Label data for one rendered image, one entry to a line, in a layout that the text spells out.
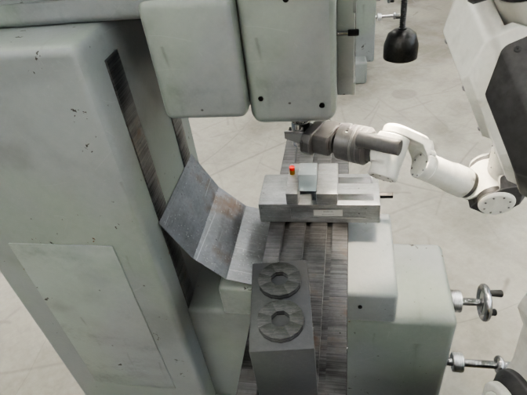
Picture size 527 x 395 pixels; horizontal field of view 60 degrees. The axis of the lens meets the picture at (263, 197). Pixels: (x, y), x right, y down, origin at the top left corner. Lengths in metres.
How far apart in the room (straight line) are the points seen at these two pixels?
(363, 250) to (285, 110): 0.56
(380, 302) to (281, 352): 0.50
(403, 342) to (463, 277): 1.07
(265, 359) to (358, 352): 0.67
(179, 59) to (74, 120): 0.25
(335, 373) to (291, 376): 0.14
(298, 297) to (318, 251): 0.36
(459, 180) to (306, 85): 0.41
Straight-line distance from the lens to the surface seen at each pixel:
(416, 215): 2.80
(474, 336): 2.30
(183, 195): 1.34
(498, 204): 1.15
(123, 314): 1.45
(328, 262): 1.28
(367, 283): 1.32
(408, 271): 1.52
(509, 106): 0.66
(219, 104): 1.01
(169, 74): 1.01
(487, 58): 0.66
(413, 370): 1.61
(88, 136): 1.03
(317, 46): 0.95
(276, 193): 1.38
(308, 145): 1.08
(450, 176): 1.11
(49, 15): 1.09
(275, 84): 0.99
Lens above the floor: 1.83
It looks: 39 degrees down
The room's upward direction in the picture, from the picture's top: 8 degrees counter-clockwise
